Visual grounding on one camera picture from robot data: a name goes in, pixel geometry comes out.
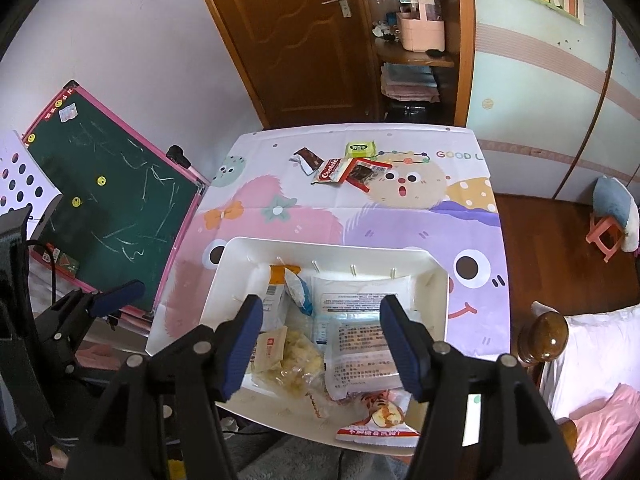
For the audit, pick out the dark red snack packet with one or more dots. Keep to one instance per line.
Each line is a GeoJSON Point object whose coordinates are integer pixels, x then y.
{"type": "Point", "coordinates": [367, 174]}

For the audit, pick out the small figurines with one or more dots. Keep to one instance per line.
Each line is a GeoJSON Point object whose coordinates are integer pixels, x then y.
{"type": "Point", "coordinates": [385, 31]}

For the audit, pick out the wooden corner shelf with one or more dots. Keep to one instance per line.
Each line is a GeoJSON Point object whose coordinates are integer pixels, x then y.
{"type": "Point", "coordinates": [415, 57]}

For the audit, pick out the blue cushion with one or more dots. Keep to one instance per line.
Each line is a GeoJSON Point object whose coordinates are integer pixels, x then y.
{"type": "Point", "coordinates": [612, 200]}

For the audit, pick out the small beige snack packet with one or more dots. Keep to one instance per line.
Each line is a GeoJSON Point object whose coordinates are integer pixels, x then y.
{"type": "Point", "coordinates": [270, 350]}

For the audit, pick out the brown wooden door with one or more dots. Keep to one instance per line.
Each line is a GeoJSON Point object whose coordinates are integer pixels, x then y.
{"type": "Point", "coordinates": [280, 50]}

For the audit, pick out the brown wooden bedpost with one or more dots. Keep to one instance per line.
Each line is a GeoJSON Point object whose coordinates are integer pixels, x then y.
{"type": "Point", "coordinates": [545, 337]}

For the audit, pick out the pink blanket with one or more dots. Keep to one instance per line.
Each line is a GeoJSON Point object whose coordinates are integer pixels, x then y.
{"type": "Point", "coordinates": [610, 430]}

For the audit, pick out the white plastic bin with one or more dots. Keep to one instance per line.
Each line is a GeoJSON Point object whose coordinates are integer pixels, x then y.
{"type": "Point", "coordinates": [235, 270]}

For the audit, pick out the clear bread packet with text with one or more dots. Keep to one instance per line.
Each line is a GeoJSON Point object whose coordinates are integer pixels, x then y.
{"type": "Point", "coordinates": [357, 360]}

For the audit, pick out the green snack packet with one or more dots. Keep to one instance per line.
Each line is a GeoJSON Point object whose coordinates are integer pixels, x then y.
{"type": "Point", "coordinates": [361, 148]}

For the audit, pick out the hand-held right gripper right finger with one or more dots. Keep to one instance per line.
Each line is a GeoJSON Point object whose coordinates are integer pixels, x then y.
{"type": "Point", "coordinates": [400, 350]}

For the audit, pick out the small black object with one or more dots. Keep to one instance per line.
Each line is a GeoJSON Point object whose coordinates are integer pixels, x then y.
{"type": "Point", "coordinates": [436, 54]}

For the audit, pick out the pink plastic basket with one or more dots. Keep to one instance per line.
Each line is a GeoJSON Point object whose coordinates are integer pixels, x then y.
{"type": "Point", "coordinates": [420, 35]}

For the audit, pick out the red tiger print packet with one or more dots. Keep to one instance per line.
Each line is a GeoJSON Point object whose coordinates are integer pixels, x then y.
{"type": "Point", "coordinates": [380, 420]}

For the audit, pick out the clear bag of yellow pastries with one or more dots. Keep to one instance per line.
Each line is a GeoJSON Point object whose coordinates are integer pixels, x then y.
{"type": "Point", "coordinates": [295, 365]}

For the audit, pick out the white packet with blue print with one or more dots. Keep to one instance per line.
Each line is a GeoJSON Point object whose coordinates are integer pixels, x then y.
{"type": "Point", "coordinates": [330, 329]}

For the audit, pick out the folded pink towels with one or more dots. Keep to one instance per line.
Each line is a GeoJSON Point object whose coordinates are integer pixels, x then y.
{"type": "Point", "coordinates": [407, 82]}

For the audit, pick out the printed cartoon tablecloth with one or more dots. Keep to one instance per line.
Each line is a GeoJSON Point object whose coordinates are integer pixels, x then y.
{"type": "Point", "coordinates": [310, 215]}

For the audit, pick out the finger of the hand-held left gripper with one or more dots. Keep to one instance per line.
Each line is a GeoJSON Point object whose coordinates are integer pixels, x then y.
{"type": "Point", "coordinates": [120, 296]}

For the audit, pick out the green chalkboard with pink frame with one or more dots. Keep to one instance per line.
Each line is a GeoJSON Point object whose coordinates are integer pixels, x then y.
{"type": "Point", "coordinates": [110, 185]}

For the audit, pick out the large white snack packet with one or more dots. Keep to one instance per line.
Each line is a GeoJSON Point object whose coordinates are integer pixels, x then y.
{"type": "Point", "coordinates": [360, 300]}

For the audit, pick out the white and orange snack packet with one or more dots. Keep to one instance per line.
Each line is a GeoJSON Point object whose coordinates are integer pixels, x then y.
{"type": "Point", "coordinates": [274, 295]}

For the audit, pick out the white pillow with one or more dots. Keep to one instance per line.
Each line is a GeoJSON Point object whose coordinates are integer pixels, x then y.
{"type": "Point", "coordinates": [595, 350]}

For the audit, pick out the red and white snack packet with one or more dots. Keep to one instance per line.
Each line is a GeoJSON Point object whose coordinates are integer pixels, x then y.
{"type": "Point", "coordinates": [332, 170]}

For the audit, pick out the dark brown snack packet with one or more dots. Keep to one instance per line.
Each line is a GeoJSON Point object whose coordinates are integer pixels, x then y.
{"type": "Point", "coordinates": [310, 157]}

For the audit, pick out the blue and white snack packet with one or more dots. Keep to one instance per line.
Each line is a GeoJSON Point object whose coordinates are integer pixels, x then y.
{"type": "Point", "coordinates": [300, 292]}

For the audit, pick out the pale green wardrobe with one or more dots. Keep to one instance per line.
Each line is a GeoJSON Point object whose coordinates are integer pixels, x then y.
{"type": "Point", "coordinates": [530, 85]}

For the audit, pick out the pink plastic stool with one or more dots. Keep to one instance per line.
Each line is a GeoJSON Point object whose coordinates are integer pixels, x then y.
{"type": "Point", "coordinates": [602, 232]}

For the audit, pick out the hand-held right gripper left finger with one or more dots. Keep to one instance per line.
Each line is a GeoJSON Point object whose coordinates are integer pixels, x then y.
{"type": "Point", "coordinates": [245, 350]}

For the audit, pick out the black suitcase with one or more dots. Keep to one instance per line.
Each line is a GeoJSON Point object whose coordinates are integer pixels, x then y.
{"type": "Point", "coordinates": [412, 112]}

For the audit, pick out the white board with dark dots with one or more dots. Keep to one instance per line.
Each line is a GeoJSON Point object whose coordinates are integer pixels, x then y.
{"type": "Point", "coordinates": [20, 185]}

